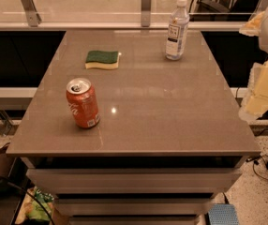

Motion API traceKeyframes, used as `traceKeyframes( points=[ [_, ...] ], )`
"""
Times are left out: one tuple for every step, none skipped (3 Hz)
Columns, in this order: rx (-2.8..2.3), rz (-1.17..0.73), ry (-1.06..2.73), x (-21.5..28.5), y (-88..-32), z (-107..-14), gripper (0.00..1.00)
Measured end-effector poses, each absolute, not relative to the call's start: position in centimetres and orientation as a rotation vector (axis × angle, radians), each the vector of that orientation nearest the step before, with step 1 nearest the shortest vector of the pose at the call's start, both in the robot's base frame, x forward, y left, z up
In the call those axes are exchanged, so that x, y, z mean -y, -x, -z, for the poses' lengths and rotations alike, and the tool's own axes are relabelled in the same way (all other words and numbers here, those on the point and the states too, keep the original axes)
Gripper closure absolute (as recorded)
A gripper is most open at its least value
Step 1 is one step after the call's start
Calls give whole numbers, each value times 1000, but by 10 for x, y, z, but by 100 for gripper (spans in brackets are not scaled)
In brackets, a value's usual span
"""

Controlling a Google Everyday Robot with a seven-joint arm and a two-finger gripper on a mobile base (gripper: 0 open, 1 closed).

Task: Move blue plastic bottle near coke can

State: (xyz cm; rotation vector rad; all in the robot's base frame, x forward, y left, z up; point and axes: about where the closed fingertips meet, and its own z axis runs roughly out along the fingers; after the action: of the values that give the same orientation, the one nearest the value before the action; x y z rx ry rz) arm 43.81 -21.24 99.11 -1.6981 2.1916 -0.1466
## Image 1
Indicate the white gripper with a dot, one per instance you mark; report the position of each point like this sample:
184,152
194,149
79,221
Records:
256,103

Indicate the clear plastic water bottle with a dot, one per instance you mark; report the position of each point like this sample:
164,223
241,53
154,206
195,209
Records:
177,30

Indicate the red coke can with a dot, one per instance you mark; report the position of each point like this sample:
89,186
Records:
82,101

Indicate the grey drawer cabinet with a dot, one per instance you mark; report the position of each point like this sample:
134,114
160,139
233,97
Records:
169,138

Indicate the green yellow sponge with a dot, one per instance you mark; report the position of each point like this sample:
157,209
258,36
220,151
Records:
102,60

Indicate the blue perforated box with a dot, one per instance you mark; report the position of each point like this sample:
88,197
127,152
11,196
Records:
222,214

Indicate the green snack bag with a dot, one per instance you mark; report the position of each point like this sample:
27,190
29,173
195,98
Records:
36,209

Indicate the middle metal railing bracket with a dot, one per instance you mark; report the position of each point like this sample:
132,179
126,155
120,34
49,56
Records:
146,13

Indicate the left metal railing bracket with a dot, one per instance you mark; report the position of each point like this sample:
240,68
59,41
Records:
31,13

